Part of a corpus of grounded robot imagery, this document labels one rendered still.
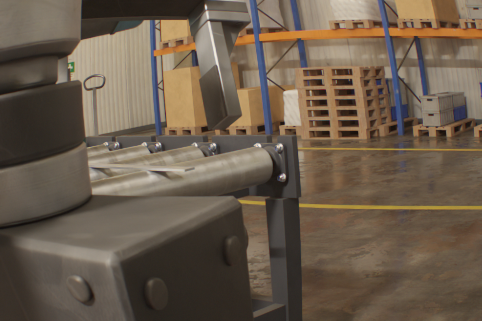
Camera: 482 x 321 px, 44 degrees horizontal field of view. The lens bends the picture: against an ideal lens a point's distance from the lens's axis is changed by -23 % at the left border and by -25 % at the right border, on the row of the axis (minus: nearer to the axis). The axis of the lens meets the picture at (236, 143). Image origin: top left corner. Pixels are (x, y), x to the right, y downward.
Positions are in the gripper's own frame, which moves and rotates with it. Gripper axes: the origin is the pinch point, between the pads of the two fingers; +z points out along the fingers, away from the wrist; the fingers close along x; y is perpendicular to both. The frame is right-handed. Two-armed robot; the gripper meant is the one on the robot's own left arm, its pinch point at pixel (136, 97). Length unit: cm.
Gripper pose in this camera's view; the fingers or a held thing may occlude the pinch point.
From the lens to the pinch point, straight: 51.3
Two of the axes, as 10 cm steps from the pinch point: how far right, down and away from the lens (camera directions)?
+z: 2.0, 9.3, -3.0
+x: 8.6, -0.1, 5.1
